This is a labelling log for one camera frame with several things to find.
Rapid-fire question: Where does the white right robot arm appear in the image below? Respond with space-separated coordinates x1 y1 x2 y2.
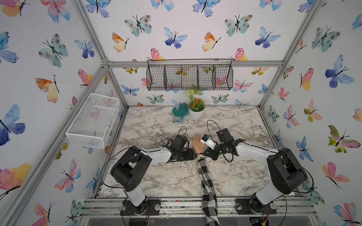
201 129 308 206

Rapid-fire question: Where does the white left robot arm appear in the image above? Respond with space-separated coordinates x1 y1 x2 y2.
110 135 196 208

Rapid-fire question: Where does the mannequin hand with long nails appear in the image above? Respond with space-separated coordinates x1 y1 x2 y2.
193 134 206 155

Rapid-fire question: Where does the white flower pot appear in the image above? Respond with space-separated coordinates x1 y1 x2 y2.
189 109 205 120

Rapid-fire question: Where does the teal hand-shaped holder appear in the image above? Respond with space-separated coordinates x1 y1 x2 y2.
172 103 189 122

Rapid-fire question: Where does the green artificial plant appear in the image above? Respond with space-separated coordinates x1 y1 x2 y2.
186 86 205 112

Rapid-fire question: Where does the black white checkered sleeve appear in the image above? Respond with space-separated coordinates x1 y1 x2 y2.
197 154 220 226

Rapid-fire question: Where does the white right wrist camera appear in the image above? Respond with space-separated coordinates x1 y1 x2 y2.
200 134 217 150

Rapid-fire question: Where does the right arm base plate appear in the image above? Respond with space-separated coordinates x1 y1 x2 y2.
235 198 277 215

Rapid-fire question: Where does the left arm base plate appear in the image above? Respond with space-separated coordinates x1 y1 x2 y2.
120 198 161 216

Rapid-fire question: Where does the black wire wall basket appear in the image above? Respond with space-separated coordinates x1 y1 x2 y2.
144 59 234 91

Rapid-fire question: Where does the white mesh wall basket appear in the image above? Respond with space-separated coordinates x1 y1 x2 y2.
66 93 120 149

